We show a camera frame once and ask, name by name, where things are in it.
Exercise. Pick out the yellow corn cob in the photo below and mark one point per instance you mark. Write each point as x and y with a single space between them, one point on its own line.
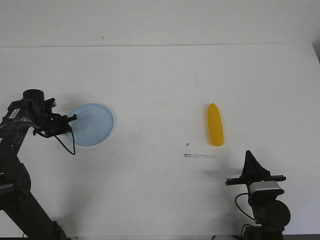
215 126

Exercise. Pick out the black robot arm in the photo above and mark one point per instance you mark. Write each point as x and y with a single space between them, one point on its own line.
269 214
16 199

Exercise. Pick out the clear horizontal tape strip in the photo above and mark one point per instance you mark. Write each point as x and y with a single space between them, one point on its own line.
199 156

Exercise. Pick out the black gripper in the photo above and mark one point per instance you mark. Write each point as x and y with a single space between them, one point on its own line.
252 165
54 123

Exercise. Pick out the light blue round plate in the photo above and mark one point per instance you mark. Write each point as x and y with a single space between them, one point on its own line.
94 124

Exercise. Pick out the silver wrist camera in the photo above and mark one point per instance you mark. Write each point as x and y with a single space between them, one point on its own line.
265 186

